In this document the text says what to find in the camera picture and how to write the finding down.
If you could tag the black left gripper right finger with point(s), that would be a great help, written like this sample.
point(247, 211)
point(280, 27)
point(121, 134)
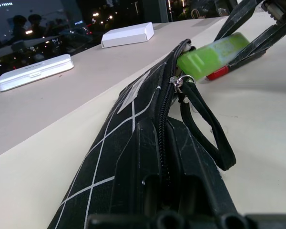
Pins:
point(195, 162)

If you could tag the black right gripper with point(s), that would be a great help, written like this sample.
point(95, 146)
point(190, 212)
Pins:
point(280, 9)

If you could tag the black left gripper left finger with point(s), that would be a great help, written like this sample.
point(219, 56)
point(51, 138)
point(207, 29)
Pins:
point(133, 167)

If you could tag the black grid pencil pouch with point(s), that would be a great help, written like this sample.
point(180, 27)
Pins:
point(97, 155)

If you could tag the red marker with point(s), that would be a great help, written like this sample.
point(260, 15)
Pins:
point(217, 74)

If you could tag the white cardboard box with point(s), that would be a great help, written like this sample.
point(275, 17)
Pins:
point(126, 35)

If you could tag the white plastic pencil case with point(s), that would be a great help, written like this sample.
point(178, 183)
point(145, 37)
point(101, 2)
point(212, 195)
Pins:
point(33, 72)

